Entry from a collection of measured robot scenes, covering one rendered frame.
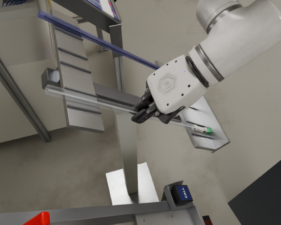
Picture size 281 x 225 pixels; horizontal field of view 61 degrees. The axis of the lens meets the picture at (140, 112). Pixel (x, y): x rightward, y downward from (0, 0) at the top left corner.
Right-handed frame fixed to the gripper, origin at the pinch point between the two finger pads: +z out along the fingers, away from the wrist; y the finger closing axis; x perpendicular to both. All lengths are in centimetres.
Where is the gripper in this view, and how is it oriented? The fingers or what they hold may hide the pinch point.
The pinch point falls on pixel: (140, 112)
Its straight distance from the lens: 53.8
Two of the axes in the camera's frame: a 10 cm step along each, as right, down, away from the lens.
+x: 6.0, 2.9, 7.5
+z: -7.5, 5.3, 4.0
